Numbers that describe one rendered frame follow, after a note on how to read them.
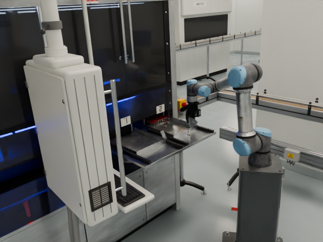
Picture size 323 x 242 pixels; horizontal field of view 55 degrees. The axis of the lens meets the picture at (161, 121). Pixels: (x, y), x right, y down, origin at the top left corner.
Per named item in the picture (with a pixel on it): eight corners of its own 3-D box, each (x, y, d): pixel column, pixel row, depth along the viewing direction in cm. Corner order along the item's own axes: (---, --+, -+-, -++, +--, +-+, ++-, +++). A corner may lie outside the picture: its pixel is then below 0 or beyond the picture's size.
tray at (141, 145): (105, 142, 222) (105, 138, 221) (134, 131, 239) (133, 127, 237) (136, 156, 199) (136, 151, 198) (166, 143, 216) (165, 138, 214)
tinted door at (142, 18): (126, 93, 217) (118, 2, 196) (169, 80, 245) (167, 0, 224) (127, 93, 217) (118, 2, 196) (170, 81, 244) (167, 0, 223)
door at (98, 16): (64, 111, 187) (47, 6, 166) (126, 93, 217) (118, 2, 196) (65, 111, 187) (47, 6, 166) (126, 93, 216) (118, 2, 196)
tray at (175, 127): (142, 128, 244) (142, 124, 243) (166, 118, 260) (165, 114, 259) (173, 139, 221) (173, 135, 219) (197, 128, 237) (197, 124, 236)
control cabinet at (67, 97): (46, 188, 183) (18, 53, 156) (76, 176, 195) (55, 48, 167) (87, 231, 147) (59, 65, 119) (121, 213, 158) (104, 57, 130)
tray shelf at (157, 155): (100, 147, 220) (100, 144, 219) (169, 119, 264) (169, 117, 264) (145, 169, 187) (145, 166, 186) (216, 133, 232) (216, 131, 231)
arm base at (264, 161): (270, 157, 208) (272, 143, 205) (273, 168, 195) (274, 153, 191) (247, 155, 212) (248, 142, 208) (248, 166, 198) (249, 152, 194)
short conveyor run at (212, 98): (170, 120, 267) (169, 102, 261) (157, 116, 277) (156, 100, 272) (218, 101, 311) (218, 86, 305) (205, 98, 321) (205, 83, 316)
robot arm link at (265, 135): (274, 148, 198) (276, 128, 193) (260, 154, 191) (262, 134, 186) (259, 142, 207) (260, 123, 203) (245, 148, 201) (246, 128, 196)
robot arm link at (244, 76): (263, 152, 191) (258, 62, 178) (246, 160, 183) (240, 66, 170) (248, 148, 201) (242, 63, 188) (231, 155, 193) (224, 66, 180)
